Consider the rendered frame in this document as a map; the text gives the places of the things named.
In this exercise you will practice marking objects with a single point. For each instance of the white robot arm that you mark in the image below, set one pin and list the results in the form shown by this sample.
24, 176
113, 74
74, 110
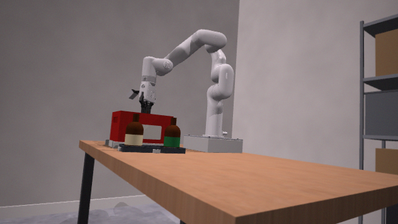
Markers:
221, 74

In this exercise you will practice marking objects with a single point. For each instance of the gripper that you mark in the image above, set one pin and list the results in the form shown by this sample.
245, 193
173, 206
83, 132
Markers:
147, 91

